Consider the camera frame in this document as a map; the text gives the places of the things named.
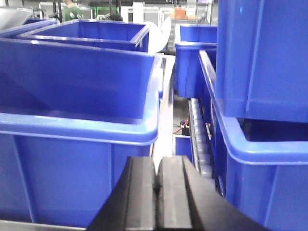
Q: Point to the grey roller rail between boxes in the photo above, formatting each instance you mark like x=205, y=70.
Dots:
x=202, y=158

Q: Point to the large blue target box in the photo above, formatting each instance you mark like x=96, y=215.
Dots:
x=70, y=116

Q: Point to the person in green shirt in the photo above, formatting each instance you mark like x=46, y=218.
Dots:
x=71, y=11

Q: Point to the stacked blue box upper right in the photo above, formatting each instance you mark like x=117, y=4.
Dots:
x=262, y=59

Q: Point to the stainless steel rack frame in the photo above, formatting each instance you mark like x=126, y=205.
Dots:
x=6, y=225

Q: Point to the blue box lower right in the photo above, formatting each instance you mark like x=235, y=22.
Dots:
x=261, y=165

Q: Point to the blue box behind target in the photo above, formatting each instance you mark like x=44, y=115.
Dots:
x=102, y=34

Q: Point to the blue box far centre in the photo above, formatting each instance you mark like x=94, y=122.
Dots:
x=189, y=40

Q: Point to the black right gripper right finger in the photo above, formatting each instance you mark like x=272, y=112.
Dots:
x=189, y=202

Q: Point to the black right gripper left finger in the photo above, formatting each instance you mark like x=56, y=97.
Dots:
x=131, y=205

